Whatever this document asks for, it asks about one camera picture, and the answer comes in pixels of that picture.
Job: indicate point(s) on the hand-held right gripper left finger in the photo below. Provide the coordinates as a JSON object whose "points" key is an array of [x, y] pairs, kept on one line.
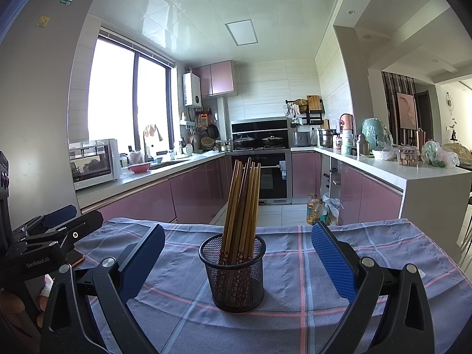
{"points": [[147, 261]]}

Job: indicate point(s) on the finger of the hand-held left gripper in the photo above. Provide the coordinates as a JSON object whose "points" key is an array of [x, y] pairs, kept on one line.
{"points": [[57, 215], [86, 228]]}

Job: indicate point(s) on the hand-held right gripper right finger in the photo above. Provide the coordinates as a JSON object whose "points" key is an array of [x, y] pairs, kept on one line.
{"points": [[332, 261]]}

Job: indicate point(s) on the black mesh holder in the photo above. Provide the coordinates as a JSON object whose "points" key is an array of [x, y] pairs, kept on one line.
{"points": [[232, 291]]}

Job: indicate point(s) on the bunch of wooden chopsticks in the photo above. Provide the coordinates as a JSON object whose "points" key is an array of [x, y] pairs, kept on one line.
{"points": [[239, 206]]}

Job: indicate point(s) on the person's left hand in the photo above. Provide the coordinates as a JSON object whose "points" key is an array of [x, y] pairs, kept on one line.
{"points": [[13, 304]]}

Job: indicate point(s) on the white tissue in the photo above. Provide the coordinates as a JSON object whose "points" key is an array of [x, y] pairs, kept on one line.
{"points": [[46, 287]]}

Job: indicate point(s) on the smartphone with orange case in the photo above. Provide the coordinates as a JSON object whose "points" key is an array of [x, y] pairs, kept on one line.
{"points": [[78, 260]]}

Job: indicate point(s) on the blue checked tablecloth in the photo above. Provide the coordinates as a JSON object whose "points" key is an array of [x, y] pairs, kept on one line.
{"points": [[295, 284]]}

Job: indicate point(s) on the yellow oil bottle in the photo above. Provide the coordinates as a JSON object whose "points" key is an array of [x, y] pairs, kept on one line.
{"points": [[312, 212]]}

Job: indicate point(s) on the white plastic bag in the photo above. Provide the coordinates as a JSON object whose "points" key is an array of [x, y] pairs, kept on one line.
{"points": [[332, 208]]}

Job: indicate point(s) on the white toaster oven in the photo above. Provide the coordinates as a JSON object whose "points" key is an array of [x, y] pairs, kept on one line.
{"points": [[112, 162]]}

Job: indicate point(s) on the pink base cabinets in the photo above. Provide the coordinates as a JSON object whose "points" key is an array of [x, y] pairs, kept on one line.
{"points": [[191, 191], [361, 195]]}

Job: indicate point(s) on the pink bowl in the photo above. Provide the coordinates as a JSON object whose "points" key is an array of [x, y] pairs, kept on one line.
{"points": [[139, 168]]}

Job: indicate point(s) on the grey refrigerator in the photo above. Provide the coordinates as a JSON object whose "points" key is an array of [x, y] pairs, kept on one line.
{"points": [[37, 118]]}

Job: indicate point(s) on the steel sink faucet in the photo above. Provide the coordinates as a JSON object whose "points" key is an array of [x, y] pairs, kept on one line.
{"points": [[146, 147]]}

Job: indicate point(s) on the black built-in oven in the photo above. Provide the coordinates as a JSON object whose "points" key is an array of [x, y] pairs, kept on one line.
{"points": [[273, 177]]}

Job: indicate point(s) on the white kitchen countertop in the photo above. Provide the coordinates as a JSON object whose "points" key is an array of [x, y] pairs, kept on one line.
{"points": [[387, 167]]}

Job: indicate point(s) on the beige cloth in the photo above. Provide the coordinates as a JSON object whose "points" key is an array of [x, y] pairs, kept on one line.
{"points": [[153, 131]]}

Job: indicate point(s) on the white bowl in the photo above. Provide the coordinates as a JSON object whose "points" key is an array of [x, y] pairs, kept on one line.
{"points": [[383, 155]]}

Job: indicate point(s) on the steel flask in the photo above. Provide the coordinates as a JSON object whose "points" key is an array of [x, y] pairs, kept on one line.
{"points": [[362, 146]]}

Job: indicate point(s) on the steel stock pot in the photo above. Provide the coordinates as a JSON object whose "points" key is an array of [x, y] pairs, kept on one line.
{"points": [[327, 139]]}

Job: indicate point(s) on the clear plastic food box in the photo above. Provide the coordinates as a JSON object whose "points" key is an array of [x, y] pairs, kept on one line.
{"points": [[408, 156]]}

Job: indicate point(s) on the woven basket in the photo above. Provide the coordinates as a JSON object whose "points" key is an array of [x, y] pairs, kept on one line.
{"points": [[207, 143]]}

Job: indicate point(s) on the black wok with lid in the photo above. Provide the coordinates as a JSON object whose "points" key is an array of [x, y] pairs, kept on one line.
{"points": [[245, 142], [273, 142]]}

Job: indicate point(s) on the kitchen window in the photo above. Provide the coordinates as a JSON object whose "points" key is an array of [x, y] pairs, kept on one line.
{"points": [[110, 92]]}

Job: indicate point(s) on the dark chair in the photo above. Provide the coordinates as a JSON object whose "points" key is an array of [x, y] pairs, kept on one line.
{"points": [[466, 228]]}

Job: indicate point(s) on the pink thermos jug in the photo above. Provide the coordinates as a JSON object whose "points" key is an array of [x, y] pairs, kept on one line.
{"points": [[346, 123]]}

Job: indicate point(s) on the hanging frying pan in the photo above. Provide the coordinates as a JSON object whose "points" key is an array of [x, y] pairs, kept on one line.
{"points": [[212, 131]]}

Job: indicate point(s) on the plastic bag of greens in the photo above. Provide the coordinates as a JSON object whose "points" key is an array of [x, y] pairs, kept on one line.
{"points": [[437, 155]]}

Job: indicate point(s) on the black range hood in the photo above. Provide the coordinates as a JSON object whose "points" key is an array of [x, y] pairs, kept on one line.
{"points": [[258, 127]]}

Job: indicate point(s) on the wooden cutting board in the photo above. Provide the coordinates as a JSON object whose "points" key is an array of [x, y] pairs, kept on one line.
{"points": [[314, 103]]}

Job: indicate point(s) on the dark striped partition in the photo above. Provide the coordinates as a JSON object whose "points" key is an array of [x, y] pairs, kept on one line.
{"points": [[389, 107]]}

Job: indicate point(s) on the woven food cover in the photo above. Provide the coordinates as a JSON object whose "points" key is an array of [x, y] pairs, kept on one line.
{"points": [[457, 153]]}

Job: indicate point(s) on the pink painting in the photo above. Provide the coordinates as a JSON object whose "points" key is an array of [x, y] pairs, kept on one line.
{"points": [[406, 110]]}

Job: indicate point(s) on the white water heater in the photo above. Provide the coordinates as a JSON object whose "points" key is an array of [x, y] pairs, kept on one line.
{"points": [[191, 89]]}

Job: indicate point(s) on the ceiling light panel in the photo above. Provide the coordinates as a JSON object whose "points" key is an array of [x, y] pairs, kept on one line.
{"points": [[240, 32]]}

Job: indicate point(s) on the black wall rack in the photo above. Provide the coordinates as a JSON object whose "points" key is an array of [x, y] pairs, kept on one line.
{"points": [[313, 118]]}

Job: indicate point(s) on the pink wall cabinet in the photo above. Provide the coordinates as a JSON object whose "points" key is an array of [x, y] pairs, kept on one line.
{"points": [[221, 78]]}

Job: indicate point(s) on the wall clock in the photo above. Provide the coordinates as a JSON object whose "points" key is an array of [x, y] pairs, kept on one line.
{"points": [[450, 102]]}

